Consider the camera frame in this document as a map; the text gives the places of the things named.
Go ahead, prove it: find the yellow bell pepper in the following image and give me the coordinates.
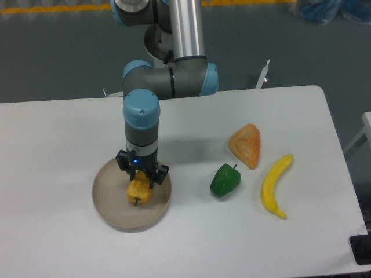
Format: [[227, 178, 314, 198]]
[[126, 171, 152, 206]]

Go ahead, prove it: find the orange bread wedge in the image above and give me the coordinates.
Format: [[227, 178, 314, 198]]
[[228, 123, 261, 170]]

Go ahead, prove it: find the black device at table edge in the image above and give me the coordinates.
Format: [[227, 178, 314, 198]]
[[349, 235, 370, 265]]

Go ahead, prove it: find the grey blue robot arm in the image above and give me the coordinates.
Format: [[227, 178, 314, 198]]
[[111, 1, 219, 188]]

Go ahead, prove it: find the white furniture at right edge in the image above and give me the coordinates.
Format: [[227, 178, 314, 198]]
[[343, 111, 370, 160]]

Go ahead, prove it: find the beige round plate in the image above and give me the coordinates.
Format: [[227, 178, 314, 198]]
[[92, 158, 172, 232]]

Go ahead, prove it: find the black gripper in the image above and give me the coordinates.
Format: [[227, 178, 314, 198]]
[[115, 149, 169, 189]]

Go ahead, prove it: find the yellow banana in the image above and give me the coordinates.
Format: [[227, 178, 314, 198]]
[[260, 154, 294, 220]]

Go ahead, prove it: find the green bell pepper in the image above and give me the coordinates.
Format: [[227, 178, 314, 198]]
[[210, 163, 241, 197]]

